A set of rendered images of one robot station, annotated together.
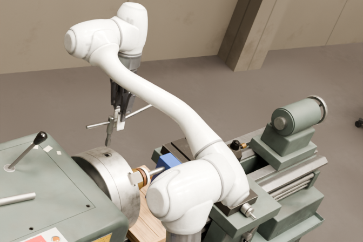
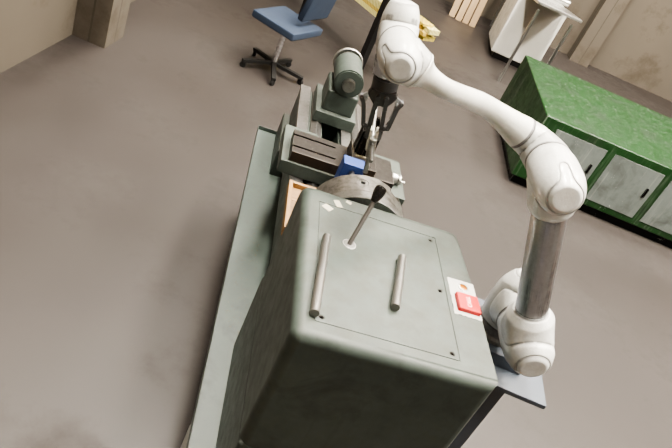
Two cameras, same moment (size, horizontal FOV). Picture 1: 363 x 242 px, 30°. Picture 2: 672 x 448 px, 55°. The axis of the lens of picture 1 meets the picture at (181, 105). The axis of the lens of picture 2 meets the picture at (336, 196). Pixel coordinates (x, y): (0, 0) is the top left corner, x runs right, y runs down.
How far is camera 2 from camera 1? 1.78 m
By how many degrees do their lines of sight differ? 41
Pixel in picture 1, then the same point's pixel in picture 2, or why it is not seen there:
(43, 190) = (395, 248)
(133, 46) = not seen: hidden behind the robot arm
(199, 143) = (524, 129)
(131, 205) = not seen: hidden behind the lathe
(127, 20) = (412, 22)
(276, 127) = (345, 91)
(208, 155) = (542, 137)
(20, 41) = not seen: outside the picture
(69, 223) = (446, 265)
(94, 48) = (426, 66)
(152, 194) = (561, 194)
